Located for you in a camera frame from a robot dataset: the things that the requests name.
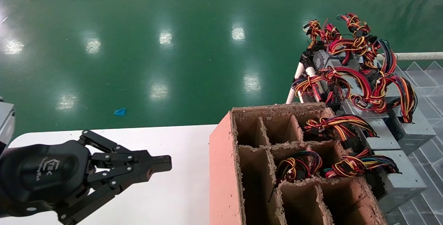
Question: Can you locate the grey power supply with cables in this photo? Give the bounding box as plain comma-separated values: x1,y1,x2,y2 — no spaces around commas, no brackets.
292,48,362,104
324,149,428,213
360,38,398,80
303,114,401,151
327,13,372,56
350,74,436,146
304,19,343,51

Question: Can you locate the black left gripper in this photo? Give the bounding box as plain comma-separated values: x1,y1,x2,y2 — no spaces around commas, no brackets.
0,130,172,225

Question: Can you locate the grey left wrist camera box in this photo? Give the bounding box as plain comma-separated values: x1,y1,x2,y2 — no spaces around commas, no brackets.
0,97,16,153

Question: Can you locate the cardboard box with dividers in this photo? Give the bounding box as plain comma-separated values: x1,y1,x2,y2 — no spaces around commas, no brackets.
209,102,388,225

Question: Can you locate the clear plastic divided tray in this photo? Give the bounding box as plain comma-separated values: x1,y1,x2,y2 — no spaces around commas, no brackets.
379,61,443,225

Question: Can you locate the cable bundle in box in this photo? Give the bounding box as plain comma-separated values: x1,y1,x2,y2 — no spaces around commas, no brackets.
275,151,323,184

